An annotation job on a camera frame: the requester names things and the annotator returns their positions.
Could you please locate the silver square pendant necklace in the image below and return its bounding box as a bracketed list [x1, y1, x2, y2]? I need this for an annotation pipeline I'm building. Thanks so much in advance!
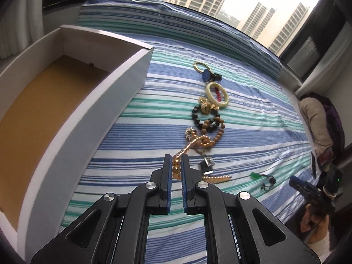
[192, 145, 216, 177]

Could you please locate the gold pearl bead necklace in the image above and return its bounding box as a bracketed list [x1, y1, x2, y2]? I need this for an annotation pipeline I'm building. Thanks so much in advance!
[170, 127, 233, 184]

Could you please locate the green pendant black cord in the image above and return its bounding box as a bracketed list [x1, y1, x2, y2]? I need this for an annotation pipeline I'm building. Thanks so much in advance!
[249, 171, 277, 192]

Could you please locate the pale jade bangle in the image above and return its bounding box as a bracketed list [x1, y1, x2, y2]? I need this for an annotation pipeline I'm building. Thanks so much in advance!
[205, 82, 229, 108]

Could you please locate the red bead bracelet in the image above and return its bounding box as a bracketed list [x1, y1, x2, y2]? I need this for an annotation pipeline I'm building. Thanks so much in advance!
[213, 86, 224, 103]

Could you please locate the gold twisted bangle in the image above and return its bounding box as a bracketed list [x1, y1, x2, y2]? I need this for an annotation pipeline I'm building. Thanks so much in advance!
[193, 61, 212, 73]

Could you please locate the white fleece sleeve forearm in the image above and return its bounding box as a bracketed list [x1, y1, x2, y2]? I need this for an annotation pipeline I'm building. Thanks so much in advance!
[308, 231, 330, 255]

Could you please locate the person right hand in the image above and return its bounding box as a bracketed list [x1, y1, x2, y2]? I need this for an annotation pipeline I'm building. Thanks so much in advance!
[300, 204, 329, 244]

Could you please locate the beige purple clothes pile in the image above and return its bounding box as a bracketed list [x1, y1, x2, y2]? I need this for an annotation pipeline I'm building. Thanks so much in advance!
[298, 92, 345, 166]

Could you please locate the striped blue green bedsheet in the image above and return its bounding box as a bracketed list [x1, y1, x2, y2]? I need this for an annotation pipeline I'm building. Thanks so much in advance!
[60, 0, 321, 264]

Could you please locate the blue face black watch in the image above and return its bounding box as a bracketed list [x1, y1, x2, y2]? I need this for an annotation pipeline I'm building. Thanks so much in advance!
[202, 69, 222, 83]

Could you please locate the white cardboard box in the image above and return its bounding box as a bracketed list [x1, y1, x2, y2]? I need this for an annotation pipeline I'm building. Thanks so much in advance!
[1, 25, 153, 262]

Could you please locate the black bead bracelet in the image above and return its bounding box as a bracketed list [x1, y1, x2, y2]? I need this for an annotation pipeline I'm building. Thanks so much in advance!
[191, 104, 222, 133]

